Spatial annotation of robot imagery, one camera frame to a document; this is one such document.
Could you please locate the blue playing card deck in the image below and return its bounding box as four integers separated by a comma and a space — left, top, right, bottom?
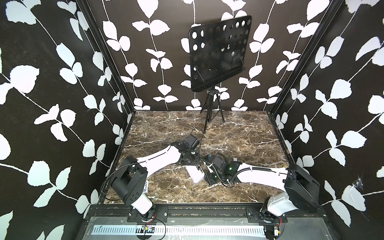
143, 181, 149, 193

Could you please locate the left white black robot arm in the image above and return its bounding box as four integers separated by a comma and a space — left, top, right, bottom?
110, 137, 200, 221

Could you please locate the black perforated music stand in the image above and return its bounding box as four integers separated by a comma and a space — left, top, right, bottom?
188, 16, 252, 124

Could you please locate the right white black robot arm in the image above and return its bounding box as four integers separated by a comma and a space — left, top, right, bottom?
203, 154, 320, 219

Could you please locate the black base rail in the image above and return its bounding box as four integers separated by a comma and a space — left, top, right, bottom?
84, 203, 330, 226

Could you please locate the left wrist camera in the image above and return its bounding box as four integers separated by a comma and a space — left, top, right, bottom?
185, 134, 200, 150

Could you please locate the white digital alarm clock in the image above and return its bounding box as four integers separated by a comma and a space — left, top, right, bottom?
185, 165, 205, 184

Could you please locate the white slotted cable duct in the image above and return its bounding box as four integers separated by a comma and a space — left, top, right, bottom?
91, 225, 265, 238

